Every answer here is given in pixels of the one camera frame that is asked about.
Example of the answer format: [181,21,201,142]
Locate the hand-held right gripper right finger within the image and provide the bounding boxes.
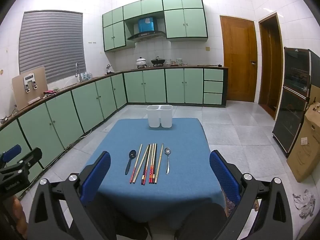
[209,150,300,240]

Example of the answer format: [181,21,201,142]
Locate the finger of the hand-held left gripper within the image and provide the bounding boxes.
[0,144,22,167]
[0,147,43,175]

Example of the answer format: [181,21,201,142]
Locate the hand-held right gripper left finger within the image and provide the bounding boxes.
[27,151,118,240]

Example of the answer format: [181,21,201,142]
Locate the black spoon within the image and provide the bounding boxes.
[125,149,137,175]

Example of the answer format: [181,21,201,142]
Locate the metal spoon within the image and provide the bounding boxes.
[164,147,172,175]

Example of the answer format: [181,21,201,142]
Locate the plain wooden chopstick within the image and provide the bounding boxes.
[155,143,164,184]

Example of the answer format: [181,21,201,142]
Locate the white twin utensil holder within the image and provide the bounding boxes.
[146,104,173,128]

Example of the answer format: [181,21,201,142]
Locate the person's left hand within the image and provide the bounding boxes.
[0,195,28,240]

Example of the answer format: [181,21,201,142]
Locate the floral patterned cloth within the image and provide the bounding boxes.
[225,196,237,217]

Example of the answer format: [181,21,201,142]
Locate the blue tablecloth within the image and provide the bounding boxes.
[84,118,227,223]

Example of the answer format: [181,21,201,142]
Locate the brown board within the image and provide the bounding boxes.
[12,67,48,111]

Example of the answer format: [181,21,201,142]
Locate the crumpled cloth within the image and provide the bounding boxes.
[293,189,316,219]

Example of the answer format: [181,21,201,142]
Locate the cardboard box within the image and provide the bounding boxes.
[286,104,320,183]

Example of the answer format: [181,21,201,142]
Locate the green base cabinets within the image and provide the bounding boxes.
[0,65,228,178]

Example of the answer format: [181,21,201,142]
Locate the black glass-door cabinet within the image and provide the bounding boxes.
[272,47,320,157]

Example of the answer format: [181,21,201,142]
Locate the grey window blind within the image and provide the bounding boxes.
[19,11,84,84]

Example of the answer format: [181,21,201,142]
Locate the wooden door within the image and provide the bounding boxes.
[219,15,258,103]

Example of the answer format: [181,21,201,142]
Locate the glass jars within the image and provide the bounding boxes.
[166,58,189,66]

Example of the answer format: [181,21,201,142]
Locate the black cooking pot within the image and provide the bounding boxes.
[151,56,165,67]

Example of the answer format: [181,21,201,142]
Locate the range hood with blue film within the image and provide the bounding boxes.
[127,17,166,42]

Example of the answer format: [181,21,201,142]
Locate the white metal bracket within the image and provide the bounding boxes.
[23,73,38,93]

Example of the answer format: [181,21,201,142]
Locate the wooden doorway frame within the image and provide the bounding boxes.
[258,12,284,119]

